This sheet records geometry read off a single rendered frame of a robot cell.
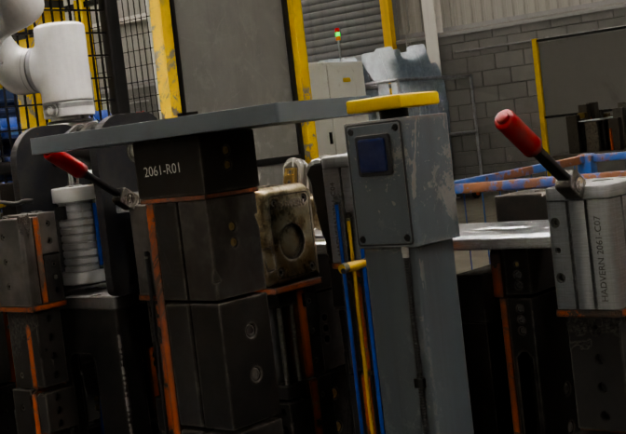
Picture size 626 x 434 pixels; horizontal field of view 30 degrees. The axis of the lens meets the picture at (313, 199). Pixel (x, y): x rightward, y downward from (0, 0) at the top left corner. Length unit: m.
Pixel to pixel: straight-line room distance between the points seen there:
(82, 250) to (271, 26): 3.78
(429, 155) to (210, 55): 3.89
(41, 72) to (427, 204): 1.08
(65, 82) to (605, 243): 1.10
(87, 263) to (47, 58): 0.52
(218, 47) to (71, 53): 2.99
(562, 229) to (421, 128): 0.18
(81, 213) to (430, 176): 0.64
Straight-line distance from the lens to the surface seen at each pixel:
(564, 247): 1.11
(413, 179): 1.00
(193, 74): 4.79
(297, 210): 1.38
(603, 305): 1.10
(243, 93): 5.02
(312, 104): 1.07
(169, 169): 1.19
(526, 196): 1.52
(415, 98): 1.02
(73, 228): 1.54
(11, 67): 2.00
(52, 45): 1.96
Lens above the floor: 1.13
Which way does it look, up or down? 3 degrees down
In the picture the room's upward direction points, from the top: 7 degrees counter-clockwise
